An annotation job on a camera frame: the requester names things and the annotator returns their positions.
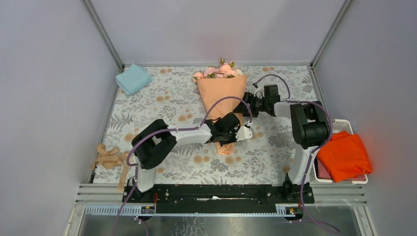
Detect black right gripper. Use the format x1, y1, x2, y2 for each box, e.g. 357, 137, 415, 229
233, 92, 268, 118

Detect peach wrapping paper sheet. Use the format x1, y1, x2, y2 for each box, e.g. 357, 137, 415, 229
196, 75, 248, 156

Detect pile of fake flowers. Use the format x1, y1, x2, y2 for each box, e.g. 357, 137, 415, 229
192, 59, 244, 83

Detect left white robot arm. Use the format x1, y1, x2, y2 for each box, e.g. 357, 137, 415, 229
129, 113, 253, 202

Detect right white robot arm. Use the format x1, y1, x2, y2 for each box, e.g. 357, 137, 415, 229
233, 85, 332, 203

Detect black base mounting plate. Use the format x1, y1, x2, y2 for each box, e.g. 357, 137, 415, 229
122, 184, 315, 214

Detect white plastic basket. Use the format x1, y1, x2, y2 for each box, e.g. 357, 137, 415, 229
311, 119, 372, 184

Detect light blue folded towel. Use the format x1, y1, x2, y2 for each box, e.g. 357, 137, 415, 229
116, 64, 152, 95

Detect pink cloth in basket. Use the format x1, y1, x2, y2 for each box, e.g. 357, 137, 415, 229
317, 161, 366, 181

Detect beige ribbon pile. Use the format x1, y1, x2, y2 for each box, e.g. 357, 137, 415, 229
90, 144, 130, 193

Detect orange folded cloth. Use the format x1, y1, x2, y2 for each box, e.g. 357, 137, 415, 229
317, 131, 373, 182

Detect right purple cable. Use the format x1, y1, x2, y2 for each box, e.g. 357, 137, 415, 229
252, 74, 341, 235

